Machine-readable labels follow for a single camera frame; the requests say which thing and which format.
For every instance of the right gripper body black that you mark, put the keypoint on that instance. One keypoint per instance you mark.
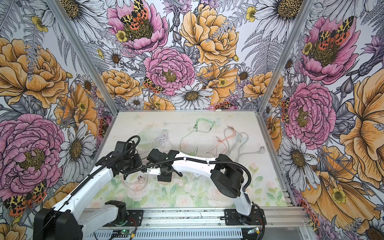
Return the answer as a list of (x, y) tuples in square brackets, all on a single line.
[(165, 176)]

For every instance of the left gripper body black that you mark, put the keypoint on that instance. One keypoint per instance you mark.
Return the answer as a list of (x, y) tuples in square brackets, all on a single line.
[(131, 163)]

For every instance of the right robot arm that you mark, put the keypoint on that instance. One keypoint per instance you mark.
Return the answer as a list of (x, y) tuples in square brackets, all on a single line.
[(230, 178)]

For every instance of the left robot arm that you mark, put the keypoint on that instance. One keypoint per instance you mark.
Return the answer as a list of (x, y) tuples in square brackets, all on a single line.
[(66, 220)]

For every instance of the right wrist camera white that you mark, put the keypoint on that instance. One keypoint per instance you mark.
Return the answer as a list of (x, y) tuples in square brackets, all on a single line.
[(154, 171)]

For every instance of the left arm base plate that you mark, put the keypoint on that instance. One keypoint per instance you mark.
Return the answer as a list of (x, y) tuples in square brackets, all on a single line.
[(133, 218)]

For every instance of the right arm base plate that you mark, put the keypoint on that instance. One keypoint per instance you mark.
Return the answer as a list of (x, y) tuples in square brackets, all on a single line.
[(255, 218)]

